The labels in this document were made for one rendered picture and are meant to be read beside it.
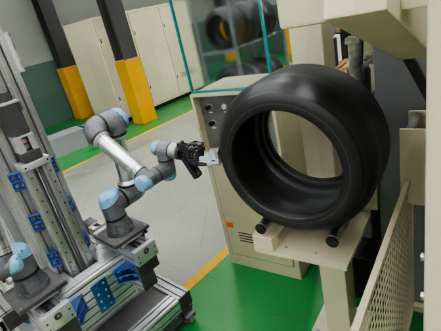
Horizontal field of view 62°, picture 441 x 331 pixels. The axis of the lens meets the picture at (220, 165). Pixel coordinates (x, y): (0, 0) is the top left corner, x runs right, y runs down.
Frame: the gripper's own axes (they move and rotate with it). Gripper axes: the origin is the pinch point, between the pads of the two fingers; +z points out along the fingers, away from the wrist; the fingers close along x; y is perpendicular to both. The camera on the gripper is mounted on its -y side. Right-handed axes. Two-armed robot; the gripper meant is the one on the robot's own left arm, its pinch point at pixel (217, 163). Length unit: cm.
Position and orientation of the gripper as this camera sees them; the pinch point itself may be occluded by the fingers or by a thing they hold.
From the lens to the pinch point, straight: 154.8
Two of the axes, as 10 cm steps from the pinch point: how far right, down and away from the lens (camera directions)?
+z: 8.4, 1.7, -5.2
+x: 5.4, -4.4, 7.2
